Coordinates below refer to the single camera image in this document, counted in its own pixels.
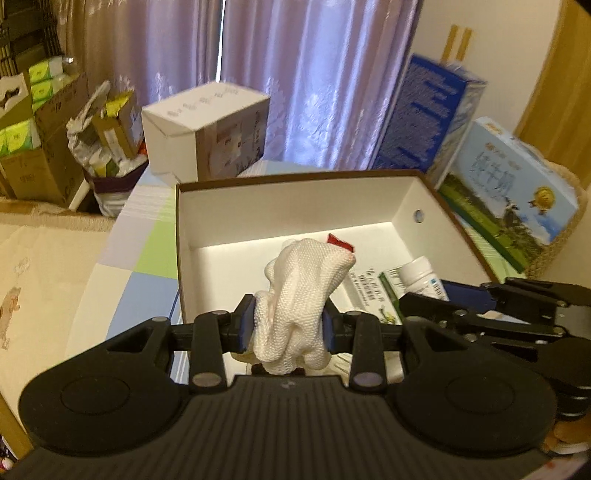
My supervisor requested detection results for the small red packet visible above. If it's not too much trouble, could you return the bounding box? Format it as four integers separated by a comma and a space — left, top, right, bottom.
325, 233, 356, 256

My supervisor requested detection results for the white knitted glove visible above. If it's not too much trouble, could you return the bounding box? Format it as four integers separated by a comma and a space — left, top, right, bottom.
252, 237, 357, 376

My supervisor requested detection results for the cardboard box of tissue packs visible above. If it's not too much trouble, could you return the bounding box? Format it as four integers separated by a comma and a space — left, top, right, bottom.
0, 55, 91, 207

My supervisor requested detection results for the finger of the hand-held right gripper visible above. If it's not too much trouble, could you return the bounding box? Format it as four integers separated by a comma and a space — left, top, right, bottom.
398, 293, 570, 348
441, 277, 571, 311

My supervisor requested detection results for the dark blue milk carton box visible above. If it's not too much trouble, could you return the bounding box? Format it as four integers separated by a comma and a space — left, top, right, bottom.
372, 53, 488, 179

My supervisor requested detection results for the white printed cardboard box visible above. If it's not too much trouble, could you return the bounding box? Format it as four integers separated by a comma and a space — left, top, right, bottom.
141, 82, 271, 184

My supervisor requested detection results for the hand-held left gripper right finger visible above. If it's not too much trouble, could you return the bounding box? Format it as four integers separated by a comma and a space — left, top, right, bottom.
321, 300, 468, 391

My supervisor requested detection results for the beige printed mat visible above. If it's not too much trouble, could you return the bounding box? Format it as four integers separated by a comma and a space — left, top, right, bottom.
0, 211, 117, 462

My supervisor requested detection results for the white bin with rubbish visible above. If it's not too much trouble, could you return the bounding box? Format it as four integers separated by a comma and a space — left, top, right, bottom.
67, 80, 149, 219

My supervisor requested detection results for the checkered pastel bedsheet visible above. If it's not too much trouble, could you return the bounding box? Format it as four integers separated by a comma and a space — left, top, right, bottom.
65, 159, 334, 398

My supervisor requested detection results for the light blue milk carton box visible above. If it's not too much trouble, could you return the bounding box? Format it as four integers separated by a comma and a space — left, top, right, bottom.
436, 117, 581, 274

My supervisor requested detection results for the purple patterned curtain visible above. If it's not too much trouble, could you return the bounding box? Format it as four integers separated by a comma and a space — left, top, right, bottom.
60, 0, 424, 172

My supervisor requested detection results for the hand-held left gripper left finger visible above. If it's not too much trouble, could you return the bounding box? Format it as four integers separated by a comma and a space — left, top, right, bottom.
104, 295, 257, 389

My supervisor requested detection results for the yellow wooden door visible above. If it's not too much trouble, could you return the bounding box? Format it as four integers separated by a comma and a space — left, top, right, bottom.
515, 0, 591, 158

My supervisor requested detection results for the white medicine bottle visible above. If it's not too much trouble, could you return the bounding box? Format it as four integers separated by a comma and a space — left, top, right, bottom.
399, 257, 450, 302

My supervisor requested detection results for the small yellow-green cardboard box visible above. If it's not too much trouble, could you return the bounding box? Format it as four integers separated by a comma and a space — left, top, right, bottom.
91, 90, 142, 161

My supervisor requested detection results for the white green medicine box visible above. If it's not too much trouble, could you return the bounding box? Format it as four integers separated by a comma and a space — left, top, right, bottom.
348, 267, 408, 325

